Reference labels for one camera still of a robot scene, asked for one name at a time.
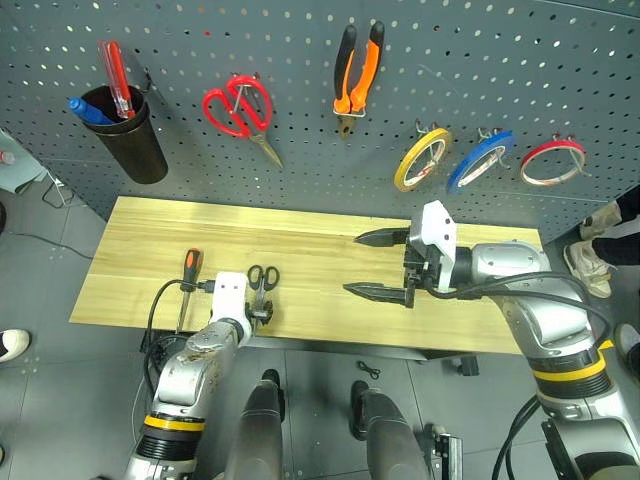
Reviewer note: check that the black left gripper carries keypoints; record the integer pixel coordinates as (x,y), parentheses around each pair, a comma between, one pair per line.
(262,317)

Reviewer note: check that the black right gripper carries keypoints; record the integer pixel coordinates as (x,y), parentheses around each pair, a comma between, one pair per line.
(417,270)

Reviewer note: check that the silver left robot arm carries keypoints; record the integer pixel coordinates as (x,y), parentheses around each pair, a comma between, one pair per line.
(190,370)

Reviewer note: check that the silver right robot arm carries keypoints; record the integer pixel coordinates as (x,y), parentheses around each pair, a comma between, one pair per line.
(555,320)

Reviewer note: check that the yellow tape roll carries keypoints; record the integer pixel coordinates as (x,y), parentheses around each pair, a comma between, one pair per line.
(417,150)

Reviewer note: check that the grey perforated pegboard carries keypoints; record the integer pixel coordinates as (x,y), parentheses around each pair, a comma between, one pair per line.
(310,165)

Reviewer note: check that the blue tape roll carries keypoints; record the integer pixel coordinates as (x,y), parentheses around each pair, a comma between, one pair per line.
(472,162)

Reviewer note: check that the metal pegboard hook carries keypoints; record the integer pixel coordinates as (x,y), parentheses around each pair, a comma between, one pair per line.
(425,127)
(575,150)
(492,145)
(240,97)

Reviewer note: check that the red tape roll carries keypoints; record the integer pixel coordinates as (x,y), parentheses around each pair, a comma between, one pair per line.
(550,148)

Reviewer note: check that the orange and black screwdriver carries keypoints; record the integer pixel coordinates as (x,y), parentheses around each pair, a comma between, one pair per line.
(190,265)

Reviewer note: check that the dark rounded robot leg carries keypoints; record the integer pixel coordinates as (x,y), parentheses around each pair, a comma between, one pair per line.
(387,435)
(260,430)

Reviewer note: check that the orange and black pliers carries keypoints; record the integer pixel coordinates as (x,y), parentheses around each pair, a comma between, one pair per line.
(357,85)

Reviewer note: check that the black cylindrical holder cup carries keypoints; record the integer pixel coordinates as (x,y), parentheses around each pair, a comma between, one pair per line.
(135,145)

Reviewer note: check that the beige sneaker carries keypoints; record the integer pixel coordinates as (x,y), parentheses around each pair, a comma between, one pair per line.
(600,220)
(587,270)

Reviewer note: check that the black trouser leg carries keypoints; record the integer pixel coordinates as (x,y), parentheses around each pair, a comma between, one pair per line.
(622,240)

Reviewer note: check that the metal cup hook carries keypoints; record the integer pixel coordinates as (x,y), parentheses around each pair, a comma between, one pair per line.
(148,80)

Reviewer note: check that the white shoe with dark trim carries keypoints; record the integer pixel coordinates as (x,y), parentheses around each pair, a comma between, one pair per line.
(12,344)

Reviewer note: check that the blue marker pen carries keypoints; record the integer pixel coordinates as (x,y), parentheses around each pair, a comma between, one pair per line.
(90,112)

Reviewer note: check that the grey shoe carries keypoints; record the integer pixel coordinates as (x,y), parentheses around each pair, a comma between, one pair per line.
(629,345)

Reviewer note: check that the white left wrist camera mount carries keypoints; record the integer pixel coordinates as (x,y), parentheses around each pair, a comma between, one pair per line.
(229,297)

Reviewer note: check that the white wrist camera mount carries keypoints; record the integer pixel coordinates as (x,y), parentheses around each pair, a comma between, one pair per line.
(440,227)
(229,297)

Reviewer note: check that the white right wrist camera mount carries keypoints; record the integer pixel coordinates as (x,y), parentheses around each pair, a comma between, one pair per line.
(440,227)

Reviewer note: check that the dark table frame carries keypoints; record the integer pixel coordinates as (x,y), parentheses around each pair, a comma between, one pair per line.
(350,350)

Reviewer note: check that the metal pliers holder bracket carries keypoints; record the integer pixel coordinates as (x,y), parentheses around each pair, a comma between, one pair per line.
(350,112)

